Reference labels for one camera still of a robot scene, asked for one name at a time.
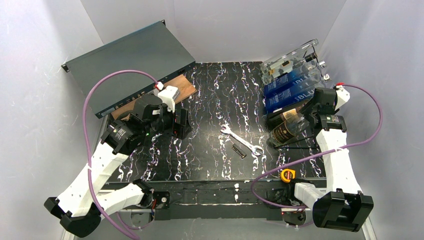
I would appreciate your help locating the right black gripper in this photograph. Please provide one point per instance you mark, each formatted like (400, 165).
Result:
(311, 108)

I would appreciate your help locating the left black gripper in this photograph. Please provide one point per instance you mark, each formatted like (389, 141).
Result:
(180, 122)

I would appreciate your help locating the blue square bottle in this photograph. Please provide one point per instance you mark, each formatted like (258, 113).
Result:
(292, 78)
(295, 94)

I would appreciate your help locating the black wire wine rack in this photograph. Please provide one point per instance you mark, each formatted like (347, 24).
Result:
(297, 139)

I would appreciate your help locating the dark green wine bottle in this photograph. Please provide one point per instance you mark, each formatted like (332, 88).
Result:
(274, 119)

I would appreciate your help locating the clear square labelled bottle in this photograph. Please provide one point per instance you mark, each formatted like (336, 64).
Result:
(286, 67)

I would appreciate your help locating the clear round glass bottle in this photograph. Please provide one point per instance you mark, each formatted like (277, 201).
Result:
(294, 55)

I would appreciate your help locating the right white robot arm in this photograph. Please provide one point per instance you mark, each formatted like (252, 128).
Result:
(343, 206)

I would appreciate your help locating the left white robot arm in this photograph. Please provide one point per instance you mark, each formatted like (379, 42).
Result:
(79, 208)

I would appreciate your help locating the brown wooden board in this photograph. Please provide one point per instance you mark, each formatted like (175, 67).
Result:
(185, 88)

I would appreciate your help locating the silver combination wrench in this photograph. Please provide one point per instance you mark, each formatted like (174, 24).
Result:
(255, 149)

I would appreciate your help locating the yellow tape measure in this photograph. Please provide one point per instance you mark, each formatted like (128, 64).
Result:
(287, 175)

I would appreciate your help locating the grey metal electronics box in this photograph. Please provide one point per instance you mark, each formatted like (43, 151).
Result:
(152, 49)

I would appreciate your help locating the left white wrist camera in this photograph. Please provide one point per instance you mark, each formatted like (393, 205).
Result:
(168, 95)

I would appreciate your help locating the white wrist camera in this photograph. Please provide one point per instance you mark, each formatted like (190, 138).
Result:
(342, 96)
(168, 95)

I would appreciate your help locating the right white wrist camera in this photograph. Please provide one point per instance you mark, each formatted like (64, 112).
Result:
(342, 96)

